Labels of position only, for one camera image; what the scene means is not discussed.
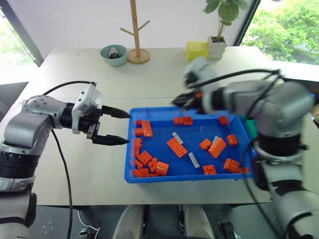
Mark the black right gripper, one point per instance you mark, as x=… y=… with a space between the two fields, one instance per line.
x=195 y=99

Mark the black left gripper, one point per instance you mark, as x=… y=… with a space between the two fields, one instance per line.
x=89 y=122

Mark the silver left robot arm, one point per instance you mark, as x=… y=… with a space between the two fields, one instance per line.
x=25 y=129

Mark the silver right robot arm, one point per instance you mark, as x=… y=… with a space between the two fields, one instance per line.
x=286 y=104

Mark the blue plastic bin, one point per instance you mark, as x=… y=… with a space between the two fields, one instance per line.
x=189 y=149

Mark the green plastic bin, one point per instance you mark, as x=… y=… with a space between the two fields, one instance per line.
x=251 y=128

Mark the small orange building brick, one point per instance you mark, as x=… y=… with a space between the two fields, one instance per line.
x=138 y=142
x=206 y=144
x=245 y=170
x=138 y=163
x=232 y=140
x=137 y=152
x=223 y=120

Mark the large orange building brick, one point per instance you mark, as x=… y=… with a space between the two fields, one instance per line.
x=217 y=147
x=177 y=147

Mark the yellow box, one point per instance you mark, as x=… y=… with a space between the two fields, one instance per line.
x=197 y=50

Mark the white plant pot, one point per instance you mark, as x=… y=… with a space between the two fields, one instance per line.
x=217 y=48

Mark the wooden tree stand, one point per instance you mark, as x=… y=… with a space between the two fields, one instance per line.
x=138 y=53

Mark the orange rounded building brick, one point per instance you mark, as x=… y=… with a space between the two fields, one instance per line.
x=162 y=168

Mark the teal bowl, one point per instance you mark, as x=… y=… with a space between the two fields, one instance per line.
x=119 y=59

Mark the green leafy plant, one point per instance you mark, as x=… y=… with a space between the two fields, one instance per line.
x=226 y=12

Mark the grey rounded shape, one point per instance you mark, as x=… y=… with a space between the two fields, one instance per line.
x=129 y=222
x=198 y=222

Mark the dark grey flat panel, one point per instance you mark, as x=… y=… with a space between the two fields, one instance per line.
x=11 y=97

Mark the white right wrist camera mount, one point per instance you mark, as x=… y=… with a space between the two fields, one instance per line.
x=200 y=71

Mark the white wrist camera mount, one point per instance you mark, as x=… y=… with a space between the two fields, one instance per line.
x=86 y=99
x=200 y=71

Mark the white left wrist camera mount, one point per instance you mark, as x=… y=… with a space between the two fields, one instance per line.
x=86 y=99

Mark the dark window frame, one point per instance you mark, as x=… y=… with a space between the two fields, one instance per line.
x=25 y=32
x=246 y=22

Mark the black floor bracket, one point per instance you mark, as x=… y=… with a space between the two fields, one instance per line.
x=226 y=230

